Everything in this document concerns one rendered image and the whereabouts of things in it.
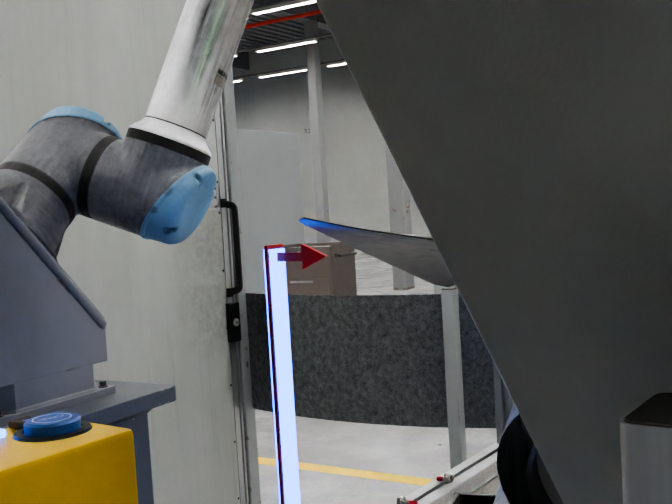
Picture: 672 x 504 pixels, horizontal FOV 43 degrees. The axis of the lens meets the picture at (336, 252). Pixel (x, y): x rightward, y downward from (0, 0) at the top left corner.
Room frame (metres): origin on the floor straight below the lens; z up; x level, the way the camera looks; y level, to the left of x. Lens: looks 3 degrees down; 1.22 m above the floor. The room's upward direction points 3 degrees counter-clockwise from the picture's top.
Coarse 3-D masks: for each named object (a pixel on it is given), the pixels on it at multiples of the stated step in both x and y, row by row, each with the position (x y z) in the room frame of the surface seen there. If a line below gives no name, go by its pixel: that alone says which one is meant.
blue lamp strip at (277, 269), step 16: (272, 256) 0.81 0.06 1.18; (272, 272) 0.80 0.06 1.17; (272, 288) 0.80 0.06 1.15; (272, 304) 0.80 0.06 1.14; (288, 320) 0.82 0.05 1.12; (288, 336) 0.82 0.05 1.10; (288, 352) 0.82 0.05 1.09; (288, 368) 0.82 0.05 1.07; (288, 384) 0.81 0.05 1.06; (288, 400) 0.81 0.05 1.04; (288, 416) 0.81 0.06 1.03; (288, 432) 0.81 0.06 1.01; (288, 448) 0.81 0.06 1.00; (288, 464) 0.81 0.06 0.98; (288, 480) 0.81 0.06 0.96; (288, 496) 0.81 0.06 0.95
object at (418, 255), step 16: (304, 224) 0.69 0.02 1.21; (320, 224) 0.67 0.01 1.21; (336, 224) 0.66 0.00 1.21; (352, 240) 0.73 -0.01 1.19; (368, 240) 0.71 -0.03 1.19; (384, 240) 0.70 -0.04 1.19; (400, 240) 0.68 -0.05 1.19; (416, 240) 0.64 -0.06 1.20; (432, 240) 0.63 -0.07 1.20; (384, 256) 0.78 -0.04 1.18; (400, 256) 0.77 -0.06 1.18; (416, 256) 0.76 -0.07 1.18; (432, 256) 0.76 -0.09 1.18; (416, 272) 0.81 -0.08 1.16; (432, 272) 0.81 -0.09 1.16; (448, 272) 0.80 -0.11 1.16
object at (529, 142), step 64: (320, 0) 0.29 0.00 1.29; (384, 0) 0.28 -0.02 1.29; (448, 0) 0.27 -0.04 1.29; (512, 0) 0.26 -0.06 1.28; (576, 0) 0.25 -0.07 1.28; (640, 0) 0.24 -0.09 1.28; (384, 64) 0.30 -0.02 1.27; (448, 64) 0.28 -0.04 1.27; (512, 64) 0.27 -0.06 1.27; (576, 64) 0.26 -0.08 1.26; (640, 64) 0.26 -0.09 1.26; (384, 128) 0.32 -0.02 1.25; (448, 128) 0.30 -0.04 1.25; (512, 128) 0.29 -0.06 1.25; (576, 128) 0.28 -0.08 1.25; (640, 128) 0.27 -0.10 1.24; (448, 192) 0.33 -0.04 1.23; (512, 192) 0.31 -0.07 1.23; (576, 192) 0.30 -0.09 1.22; (640, 192) 0.29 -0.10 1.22; (448, 256) 0.35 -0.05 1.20; (512, 256) 0.33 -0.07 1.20; (576, 256) 0.32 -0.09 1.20; (640, 256) 0.31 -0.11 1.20; (512, 320) 0.36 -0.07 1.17; (576, 320) 0.34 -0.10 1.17; (640, 320) 0.33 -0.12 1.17; (512, 384) 0.39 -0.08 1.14; (576, 384) 0.37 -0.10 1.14; (640, 384) 0.36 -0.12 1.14; (576, 448) 0.41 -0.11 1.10
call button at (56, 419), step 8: (40, 416) 0.63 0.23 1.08; (48, 416) 0.62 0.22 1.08; (56, 416) 0.62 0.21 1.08; (64, 416) 0.62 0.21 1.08; (72, 416) 0.62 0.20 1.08; (24, 424) 0.61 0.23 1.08; (32, 424) 0.60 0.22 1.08; (40, 424) 0.60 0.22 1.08; (48, 424) 0.60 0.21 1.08; (56, 424) 0.60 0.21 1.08; (64, 424) 0.61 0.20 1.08; (72, 424) 0.61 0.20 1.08; (80, 424) 0.62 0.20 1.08; (24, 432) 0.61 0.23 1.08; (32, 432) 0.60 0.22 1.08; (40, 432) 0.60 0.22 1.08; (48, 432) 0.60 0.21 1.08; (56, 432) 0.60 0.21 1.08; (64, 432) 0.60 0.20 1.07
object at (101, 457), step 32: (0, 448) 0.58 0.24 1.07; (32, 448) 0.58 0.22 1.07; (64, 448) 0.57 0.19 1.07; (96, 448) 0.59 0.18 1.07; (128, 448) 0.61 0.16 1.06; (0, 480) 0.53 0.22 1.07; (32, 480) 0.55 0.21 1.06; (64, 480) 0.57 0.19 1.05; (96, 480) 0.59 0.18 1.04; (128, 480) 0.61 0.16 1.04
